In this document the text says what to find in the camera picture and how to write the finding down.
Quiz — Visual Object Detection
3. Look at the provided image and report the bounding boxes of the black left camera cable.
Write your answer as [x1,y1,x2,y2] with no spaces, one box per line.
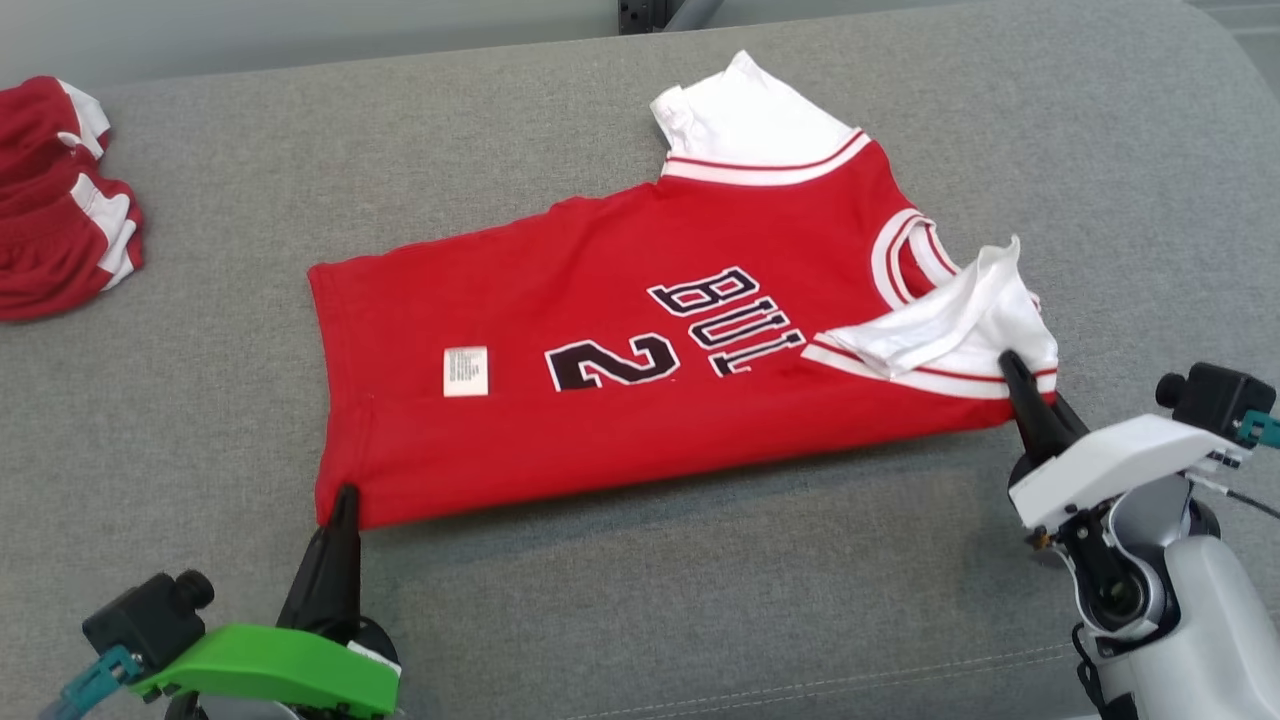
[40,645,146,720]

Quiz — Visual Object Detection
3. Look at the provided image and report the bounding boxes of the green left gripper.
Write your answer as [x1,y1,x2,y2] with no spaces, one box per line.
[130,486,401,717]

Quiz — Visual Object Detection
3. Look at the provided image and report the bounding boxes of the black right camera cable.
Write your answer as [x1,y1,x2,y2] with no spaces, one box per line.
[1190,408,1280,521]

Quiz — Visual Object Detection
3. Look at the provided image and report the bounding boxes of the black camera cable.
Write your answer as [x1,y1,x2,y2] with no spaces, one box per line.
[1190,408,1280,521]
[40,645,146,720]

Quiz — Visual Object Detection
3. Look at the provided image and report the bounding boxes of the red shorts with white stripes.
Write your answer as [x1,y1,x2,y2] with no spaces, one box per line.
[0,76,146,323]

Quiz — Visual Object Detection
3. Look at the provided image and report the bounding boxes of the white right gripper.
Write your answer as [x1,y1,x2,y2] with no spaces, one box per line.
[998,350,1251,531]

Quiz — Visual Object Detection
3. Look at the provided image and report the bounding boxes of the red basketball jersey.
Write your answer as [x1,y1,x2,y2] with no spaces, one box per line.
[307,50,1061,531]

